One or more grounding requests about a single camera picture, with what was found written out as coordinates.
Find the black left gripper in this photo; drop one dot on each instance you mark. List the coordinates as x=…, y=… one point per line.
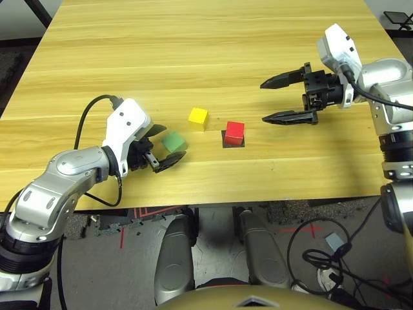
x=138, y=155

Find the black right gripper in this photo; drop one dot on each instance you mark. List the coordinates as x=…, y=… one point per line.
x=324, y=88

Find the green wooden block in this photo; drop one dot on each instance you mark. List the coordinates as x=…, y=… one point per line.
x=174, y=142

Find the red wooden block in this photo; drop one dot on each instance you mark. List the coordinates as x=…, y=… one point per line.
x=234, y=132

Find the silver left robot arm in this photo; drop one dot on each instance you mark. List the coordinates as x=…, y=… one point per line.
x=71, y=161

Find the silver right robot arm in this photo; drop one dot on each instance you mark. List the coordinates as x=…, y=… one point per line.
x=387, y=74

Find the yellow wooden block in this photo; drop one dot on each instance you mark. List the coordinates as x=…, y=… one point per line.
x=197, y=116

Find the black mat with red lines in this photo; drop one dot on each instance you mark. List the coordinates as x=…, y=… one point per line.
x=109, y=223

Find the dark speckled floor mat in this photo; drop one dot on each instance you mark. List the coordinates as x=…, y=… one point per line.
x=290, y=211

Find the grey robot left leg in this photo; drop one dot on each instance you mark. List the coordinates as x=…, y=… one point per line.
x=174, y=261

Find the grey robot leg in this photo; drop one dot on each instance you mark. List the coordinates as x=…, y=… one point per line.
x=261, y=258
x=174, y=261

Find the black tripod stand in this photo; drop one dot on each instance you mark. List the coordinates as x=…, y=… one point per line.
x=397, y=16

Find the grey robot right leg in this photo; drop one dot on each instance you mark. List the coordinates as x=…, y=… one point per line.
x=261, y=258

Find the small grey box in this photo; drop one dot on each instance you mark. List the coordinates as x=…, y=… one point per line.
x=334, y=241

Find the tan robot torso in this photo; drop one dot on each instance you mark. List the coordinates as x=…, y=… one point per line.
x=209, y=300

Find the black metal leg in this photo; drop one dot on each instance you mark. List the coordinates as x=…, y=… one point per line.
x=42, y=13

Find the white sneaker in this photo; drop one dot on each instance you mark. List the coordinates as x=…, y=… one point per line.
x=300, y=287
x=326, y=277

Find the black trouser leg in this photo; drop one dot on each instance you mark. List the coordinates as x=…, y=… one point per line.
x=342, y=298

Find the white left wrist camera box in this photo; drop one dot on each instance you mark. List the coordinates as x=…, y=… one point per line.
x=124, y=126

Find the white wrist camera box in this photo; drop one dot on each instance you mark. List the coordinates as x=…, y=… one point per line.
x=338, y=42
x=124, y=126

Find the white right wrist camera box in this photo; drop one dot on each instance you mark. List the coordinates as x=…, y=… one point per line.
x=338, y=42

